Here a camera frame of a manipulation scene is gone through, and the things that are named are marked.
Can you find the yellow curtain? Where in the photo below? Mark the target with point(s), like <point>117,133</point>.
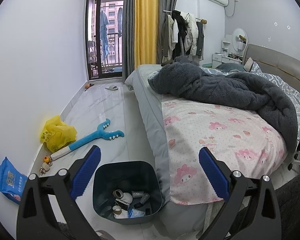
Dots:
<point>146,22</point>

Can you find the dark teal waste bin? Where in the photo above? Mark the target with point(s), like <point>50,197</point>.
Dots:
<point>125,172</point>

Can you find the dark grey hanging garment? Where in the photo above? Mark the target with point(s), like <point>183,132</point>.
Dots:
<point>200,42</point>

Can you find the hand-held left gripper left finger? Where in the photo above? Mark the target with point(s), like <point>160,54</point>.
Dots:
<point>86,175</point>

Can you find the grey covered mattress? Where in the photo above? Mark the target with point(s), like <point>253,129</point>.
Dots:
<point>150,120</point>

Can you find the small beige plush toy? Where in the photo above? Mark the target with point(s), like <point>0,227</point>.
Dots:
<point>44,168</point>

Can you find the blue hanging garment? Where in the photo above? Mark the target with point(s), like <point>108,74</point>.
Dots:
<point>104,32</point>

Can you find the white hanging shirt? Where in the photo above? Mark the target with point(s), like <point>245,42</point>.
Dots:
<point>174,32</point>

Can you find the dark grey rug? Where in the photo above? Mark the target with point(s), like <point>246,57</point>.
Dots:
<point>295,200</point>

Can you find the blue printed packet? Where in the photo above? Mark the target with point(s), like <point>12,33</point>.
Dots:
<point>10,182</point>

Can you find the beige padded headboard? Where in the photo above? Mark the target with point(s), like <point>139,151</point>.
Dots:
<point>277,57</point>

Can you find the white chair base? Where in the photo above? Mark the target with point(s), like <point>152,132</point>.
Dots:
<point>298,160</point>

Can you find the yellow plastic bag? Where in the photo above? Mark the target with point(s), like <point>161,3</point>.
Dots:
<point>57,135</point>

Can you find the blue claw toy stick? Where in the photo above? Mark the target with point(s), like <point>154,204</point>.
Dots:
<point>90,137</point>

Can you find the black hanging garment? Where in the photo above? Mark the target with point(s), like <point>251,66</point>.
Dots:
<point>181,32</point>

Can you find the dark framed glass door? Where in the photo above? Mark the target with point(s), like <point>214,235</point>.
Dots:
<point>107,55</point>

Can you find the round white mirror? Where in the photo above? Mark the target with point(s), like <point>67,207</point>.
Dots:
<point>240,33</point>

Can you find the blue tissue packet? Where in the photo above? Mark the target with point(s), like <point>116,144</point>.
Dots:
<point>136,213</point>

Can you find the white puffer jacket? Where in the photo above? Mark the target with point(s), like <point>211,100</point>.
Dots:
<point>192,35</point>

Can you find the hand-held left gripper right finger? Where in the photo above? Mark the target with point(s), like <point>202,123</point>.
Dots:
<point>213,175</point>

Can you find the small tan pillow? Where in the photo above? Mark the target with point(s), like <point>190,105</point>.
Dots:
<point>248,64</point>

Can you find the dark teal pillow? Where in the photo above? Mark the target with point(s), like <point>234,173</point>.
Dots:
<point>230,67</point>

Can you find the dark grey fleece blanket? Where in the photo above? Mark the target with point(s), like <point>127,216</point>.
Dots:
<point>227,87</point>

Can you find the metal clothes rail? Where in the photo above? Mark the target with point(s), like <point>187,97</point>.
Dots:
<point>166,11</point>

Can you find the beige hanging coat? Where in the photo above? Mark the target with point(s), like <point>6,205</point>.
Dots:
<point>166,37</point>

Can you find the small orange toy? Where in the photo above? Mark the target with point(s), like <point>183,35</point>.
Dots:
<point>88,86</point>

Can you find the grey slipper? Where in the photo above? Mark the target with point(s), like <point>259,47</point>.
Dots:
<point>111,88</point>

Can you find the white vanity table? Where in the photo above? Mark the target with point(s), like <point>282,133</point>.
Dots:
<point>221,60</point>

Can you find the small yellow duck toy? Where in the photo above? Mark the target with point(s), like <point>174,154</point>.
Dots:
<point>47,159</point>

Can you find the blue plastic basin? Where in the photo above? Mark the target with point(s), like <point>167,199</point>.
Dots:
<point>117,69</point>

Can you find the clear bubble wrap piece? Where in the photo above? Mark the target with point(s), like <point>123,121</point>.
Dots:
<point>137,194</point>

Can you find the black printed box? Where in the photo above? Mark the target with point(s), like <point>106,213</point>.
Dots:
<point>120,203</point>

